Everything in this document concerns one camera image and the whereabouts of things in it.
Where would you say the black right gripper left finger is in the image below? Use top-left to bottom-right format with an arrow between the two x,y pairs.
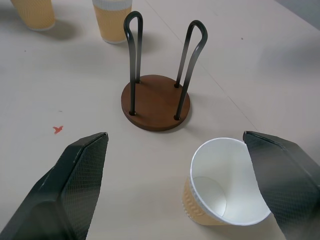
0,131 -> 109,240

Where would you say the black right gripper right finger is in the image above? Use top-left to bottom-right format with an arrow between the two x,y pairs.
242,130 -> 320,240

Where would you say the yellow ribbed paper cup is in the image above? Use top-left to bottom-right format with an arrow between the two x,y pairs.
181,137 -> 272,228
10,0 -> 56,32
91,0 -> 133,46

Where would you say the wooden base wire cup holder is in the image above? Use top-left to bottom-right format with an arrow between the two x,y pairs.
120,10 -> 209,133

